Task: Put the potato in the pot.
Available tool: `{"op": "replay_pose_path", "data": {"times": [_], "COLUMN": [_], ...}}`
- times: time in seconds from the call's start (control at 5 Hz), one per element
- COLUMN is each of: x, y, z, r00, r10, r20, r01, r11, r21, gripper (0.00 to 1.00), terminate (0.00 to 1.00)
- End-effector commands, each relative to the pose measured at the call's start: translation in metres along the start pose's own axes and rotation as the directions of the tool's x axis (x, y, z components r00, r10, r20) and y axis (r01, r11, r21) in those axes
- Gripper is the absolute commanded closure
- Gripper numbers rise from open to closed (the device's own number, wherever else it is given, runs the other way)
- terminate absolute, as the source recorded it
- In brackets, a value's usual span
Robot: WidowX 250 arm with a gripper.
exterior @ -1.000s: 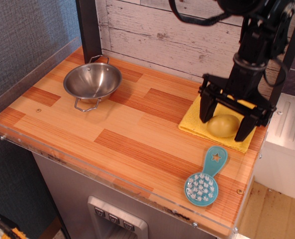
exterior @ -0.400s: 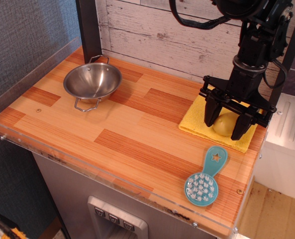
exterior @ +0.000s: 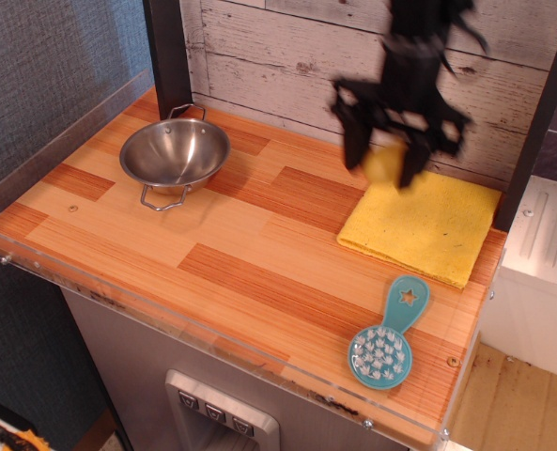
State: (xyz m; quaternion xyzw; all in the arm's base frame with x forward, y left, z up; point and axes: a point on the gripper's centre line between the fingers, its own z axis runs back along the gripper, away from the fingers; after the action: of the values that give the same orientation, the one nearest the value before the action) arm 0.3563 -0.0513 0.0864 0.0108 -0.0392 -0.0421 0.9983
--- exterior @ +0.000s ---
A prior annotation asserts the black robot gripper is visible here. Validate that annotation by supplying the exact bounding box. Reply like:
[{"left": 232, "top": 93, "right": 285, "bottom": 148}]
[{"left": 330, "top": 39, "right": 474, "bottom": 192}]

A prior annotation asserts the yellow toy potato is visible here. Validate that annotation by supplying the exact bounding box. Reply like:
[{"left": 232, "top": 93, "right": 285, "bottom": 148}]
[{"left": 361, "top": 144, "right": 407, "bottom": 184}]

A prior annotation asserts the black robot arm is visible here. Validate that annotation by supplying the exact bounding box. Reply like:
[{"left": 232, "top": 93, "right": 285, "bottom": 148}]
[{"left": 331, "top": 1, "right": 487, "bottom": 188}]

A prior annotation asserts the small steel pot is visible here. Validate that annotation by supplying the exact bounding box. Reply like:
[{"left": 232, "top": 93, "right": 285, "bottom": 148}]
[{"left": 119, "top": 103, "right": 231, "bottom": 211}]

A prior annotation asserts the yellow folded cloth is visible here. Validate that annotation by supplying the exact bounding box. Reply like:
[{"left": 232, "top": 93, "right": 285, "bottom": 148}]
[{"left": 337, "top": 172, "right": 501, "bottom": 288}]

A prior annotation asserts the teal scrub brush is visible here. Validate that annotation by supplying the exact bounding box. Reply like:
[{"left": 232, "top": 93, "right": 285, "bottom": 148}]
[{"left": 348, "top": 275, "right": 430, "bottom": 390}]

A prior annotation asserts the white cabinet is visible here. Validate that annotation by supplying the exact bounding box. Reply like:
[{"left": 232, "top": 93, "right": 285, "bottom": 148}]
[{"left": 479, "top": 177, "right": 557, "bottom": 375}]

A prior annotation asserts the clear acrylic table guard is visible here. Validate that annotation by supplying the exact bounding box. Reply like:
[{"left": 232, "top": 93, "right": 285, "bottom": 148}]
[{"left": 0, "top": 90, "right": 506, "bottom": 450}]

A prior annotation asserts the grey toy fridge cabinet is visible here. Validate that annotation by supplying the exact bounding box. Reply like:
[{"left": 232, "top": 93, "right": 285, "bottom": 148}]
[{"left": 63, "top": 289, "right": 404, "bottom": 450}]

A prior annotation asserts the silver dispenser button panel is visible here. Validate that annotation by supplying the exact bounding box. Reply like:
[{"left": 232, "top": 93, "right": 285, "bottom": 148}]
[{"left": 164, "top": 369, "right": 281, "bottom": 450}]

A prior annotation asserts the yellow black object corner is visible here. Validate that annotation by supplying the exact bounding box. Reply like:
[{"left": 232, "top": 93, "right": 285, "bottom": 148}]
[{"left": 0, "top": 404, "right": 51, "bottom": 450}]

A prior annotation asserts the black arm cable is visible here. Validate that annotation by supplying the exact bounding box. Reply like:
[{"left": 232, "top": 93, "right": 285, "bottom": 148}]
[{"left": 440, "top": 13, "right": 490, "bottom": 79}]

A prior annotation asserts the right dark frame post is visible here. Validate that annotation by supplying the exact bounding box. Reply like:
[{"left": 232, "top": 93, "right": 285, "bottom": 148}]
[{"left": 494, "top": 51, "right": 557, "bottom": 232}]

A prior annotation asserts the dark frame post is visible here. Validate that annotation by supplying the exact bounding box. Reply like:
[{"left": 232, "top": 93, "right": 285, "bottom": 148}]
[
  {"left": 143, "top": 0, "right": 193, "bottom": 119},
  {"left": 494, "top": 51, "right": 557, "bottom": 232}
]

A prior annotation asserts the left dark frame post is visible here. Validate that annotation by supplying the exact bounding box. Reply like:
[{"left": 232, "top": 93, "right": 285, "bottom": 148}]
[{"left": 143, "top": 0, "right": 193, "bottom": 119}]

